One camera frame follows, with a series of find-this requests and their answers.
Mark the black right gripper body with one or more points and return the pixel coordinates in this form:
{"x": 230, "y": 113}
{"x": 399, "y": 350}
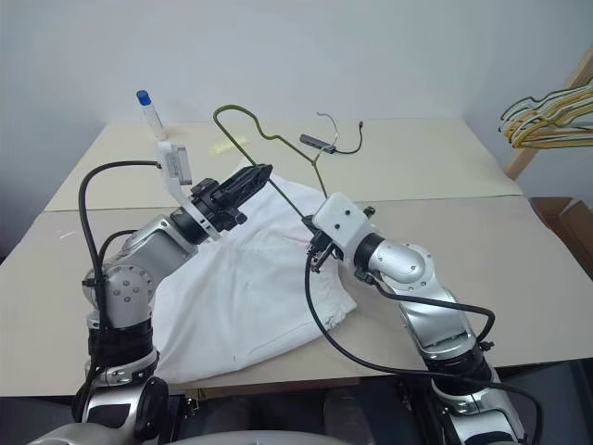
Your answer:
{"x": 324, "y": 255}

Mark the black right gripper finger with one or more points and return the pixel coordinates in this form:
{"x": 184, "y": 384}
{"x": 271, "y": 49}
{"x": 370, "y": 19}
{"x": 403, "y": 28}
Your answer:
{"x": 312, "y": 226}

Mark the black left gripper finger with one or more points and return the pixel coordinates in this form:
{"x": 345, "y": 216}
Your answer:
{"x": 250, "y": 174}
{"x": 252, "y": 190}

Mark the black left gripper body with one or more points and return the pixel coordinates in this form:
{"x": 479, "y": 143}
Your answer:
{"x": 218, "y": 206}

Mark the white shorts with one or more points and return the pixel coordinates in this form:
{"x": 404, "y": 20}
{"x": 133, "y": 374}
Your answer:
{"x": 250, "y": 296}

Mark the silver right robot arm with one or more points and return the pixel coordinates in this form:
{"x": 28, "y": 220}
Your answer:
{"x": 407, "y": 269}

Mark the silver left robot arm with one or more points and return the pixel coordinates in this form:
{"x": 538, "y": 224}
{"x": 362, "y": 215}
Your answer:
{"x": 125, "y": 283}

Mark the pale yellow paper scrap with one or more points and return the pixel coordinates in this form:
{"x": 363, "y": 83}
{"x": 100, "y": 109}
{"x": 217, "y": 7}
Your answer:
{"x": 221, "y": 146}

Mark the white bottle with blue cap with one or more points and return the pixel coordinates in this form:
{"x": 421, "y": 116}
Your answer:
{"x": 150, "y": 113}

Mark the silver robot torso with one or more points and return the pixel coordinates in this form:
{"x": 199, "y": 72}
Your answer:
{"x": 185, "y": 433}

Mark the brown cardboard box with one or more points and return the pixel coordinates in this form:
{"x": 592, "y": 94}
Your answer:
{"x": 567, "y": 232}

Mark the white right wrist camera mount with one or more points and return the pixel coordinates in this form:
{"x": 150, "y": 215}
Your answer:
{"x": 345, "y": 222}

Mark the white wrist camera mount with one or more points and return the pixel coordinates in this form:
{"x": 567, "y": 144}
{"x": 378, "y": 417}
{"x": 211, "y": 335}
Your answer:
{"x": 176, "y": 162}
{"x": 345, "y": 222}

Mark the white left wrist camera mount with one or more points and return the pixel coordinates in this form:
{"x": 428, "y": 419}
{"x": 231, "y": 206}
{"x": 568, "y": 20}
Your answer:
{"x": 176, "y": 162}

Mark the light wooden rack post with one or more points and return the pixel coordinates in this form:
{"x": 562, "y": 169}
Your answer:
{"x": 533, "y": 148}

